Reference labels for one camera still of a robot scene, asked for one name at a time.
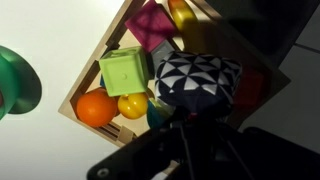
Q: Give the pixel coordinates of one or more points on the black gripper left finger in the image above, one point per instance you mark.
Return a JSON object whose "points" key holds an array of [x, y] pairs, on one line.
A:
{"points": [[140, 156]]}

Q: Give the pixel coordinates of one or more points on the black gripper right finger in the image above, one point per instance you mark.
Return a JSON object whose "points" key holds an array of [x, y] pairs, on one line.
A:
{"points": [[260, 156]]}

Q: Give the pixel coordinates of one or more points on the blue block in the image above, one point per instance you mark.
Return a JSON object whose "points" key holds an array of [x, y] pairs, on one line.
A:
{"points": [[156, 115]]}

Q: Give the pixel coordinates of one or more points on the wooden tray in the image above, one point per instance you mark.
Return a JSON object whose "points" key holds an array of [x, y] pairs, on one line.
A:
{"points": [[86, 100]]}

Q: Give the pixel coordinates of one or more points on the grey block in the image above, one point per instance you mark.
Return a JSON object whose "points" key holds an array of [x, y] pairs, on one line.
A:
{"points": [[161, 55]]}

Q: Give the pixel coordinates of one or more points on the small yellow toy fruit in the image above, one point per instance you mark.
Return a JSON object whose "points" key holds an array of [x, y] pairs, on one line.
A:
{"points": [[132, 106]]}

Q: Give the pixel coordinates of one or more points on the orange toy ball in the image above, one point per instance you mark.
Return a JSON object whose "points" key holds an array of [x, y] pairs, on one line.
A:
{"points": [[96, 108]]}

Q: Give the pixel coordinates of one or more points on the orange-red cube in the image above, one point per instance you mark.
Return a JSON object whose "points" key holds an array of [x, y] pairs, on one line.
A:
{"points": [[249, 88]]}

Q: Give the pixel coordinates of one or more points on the lime green cube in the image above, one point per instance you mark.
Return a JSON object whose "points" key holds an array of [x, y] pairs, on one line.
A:
{"points": [[125, 71]]}

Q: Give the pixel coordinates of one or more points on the magenta cube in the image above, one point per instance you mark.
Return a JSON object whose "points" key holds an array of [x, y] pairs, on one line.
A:
{"points": [[150, 25]]}

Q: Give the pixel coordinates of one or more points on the green bowl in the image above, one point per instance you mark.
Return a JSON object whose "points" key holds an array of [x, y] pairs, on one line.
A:
{"points": [[20, 86]]}

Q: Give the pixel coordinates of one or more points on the yellow toy banana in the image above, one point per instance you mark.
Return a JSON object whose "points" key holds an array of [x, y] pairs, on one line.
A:
{"points": [[183, 15]]}

